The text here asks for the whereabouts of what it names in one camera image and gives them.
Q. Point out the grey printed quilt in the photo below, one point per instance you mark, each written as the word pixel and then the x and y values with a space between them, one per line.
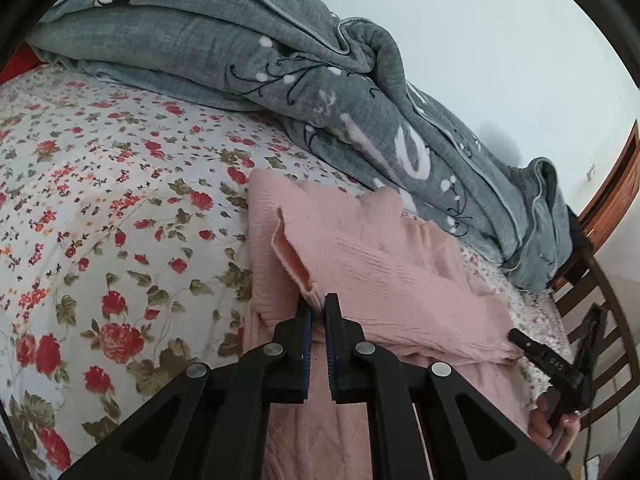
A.
pixel 240 35

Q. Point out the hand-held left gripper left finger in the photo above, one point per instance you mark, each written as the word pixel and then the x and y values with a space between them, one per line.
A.
pixel 303 345

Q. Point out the red pillow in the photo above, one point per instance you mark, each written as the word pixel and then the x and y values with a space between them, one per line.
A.
pixel 17 62

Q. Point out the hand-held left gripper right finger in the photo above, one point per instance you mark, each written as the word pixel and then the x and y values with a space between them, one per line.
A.
pixel 331 350

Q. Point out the person's right hand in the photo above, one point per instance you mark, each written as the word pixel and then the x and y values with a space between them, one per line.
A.
pixel 542 427

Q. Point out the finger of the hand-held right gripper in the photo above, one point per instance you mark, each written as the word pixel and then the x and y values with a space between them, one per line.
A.
pixel 542 355

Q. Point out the rose print bed sheet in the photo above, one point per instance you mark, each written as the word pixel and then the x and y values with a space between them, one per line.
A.
pixel 110 185

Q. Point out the wooden chair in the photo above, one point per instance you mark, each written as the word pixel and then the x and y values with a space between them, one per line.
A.
pixel 582 285

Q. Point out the pink knitted sweater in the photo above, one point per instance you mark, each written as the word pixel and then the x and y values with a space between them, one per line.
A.
pixel 390 270

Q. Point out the white wall socket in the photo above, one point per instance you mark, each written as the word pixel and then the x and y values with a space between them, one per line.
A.
pixel 591 171

